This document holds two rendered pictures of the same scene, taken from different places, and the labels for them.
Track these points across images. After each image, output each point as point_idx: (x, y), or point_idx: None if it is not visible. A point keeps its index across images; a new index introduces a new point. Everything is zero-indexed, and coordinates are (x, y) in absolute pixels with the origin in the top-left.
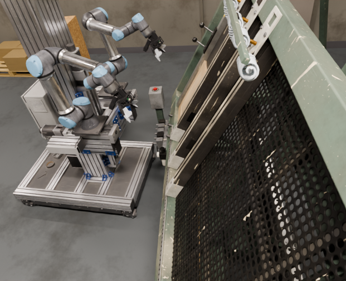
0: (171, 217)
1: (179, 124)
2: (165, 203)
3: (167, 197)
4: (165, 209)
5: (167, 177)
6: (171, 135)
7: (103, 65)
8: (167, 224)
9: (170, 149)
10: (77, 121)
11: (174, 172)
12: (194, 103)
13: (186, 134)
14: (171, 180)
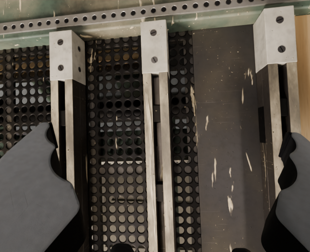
0: (16, 44)
1: (268, 81)
2: (38, 25)
3: (55, 29)
4: (21, 30)
5: (115, 16)
6: (266, 24)
7: None
8: None
9: (222, 7)
10: None
11: (133, 32)
12: (269, 176)
13: (161, 143)
14: (65, 67)
